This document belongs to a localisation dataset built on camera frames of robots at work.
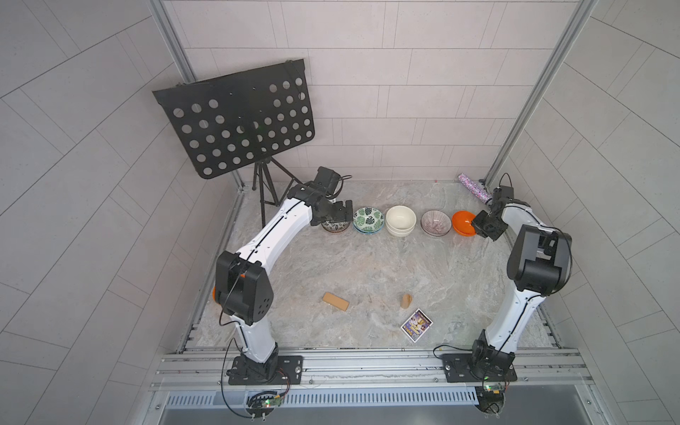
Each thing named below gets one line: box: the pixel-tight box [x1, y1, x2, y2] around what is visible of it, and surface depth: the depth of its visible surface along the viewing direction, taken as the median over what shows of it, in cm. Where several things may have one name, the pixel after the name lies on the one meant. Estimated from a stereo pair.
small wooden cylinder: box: [400, 293, 413, 310], surface depth 82 cm
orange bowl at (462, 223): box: [451, 209, 477, 237], surface depth 98 cm
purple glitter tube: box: [457, 172, 493, 205], surface depth 117 cm
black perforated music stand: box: [152, 58, 316, 228], surface depth 76 cm
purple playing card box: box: [400, 308, 434, 343], surface depth 79 cm
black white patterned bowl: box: [320, 220, 352, 233], surface depth 101 cm
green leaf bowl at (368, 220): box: [352, 206, 386, 233], surface depth 102 cm
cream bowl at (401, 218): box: [385, 205, 418, 232], surface depth 99 cm
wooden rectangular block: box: [322, 292, 350, 312], surface depth 85 cm
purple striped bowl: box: [420, 209, 452, 237], surface depth 101 cm
